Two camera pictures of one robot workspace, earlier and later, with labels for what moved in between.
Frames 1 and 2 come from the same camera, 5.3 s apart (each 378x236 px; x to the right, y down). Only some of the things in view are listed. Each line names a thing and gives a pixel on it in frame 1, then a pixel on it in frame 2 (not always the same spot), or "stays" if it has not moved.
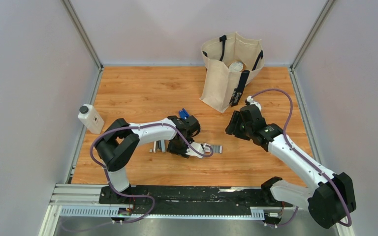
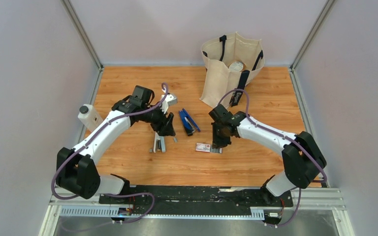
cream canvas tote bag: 232,62 stays
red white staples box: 217,149 stays
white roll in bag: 236,67 stays
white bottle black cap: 89,118 stays
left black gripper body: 178,148 to 155,117
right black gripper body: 237,128 to 219,137
